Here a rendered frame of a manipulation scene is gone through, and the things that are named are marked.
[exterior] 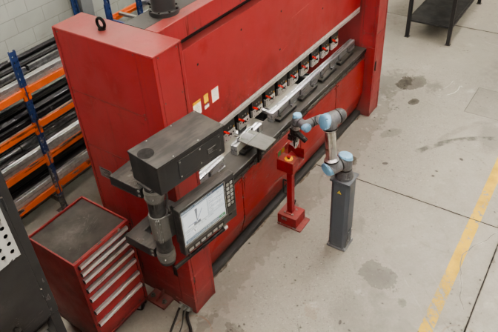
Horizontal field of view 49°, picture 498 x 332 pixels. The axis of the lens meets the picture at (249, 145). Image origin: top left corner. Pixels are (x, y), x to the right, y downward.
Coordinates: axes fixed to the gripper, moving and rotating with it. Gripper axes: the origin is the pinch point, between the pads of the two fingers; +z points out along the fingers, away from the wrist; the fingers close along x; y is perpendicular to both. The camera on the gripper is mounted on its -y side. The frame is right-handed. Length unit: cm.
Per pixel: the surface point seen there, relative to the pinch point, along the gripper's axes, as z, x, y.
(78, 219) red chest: -8, 167, 85
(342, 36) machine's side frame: -5, -191, 50
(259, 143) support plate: -14.8, 28.3, 19.6
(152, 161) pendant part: -112, 173, -3
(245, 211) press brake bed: 49, 48, 19
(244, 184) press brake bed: 18, 47, 22
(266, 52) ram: -75, -10, 40
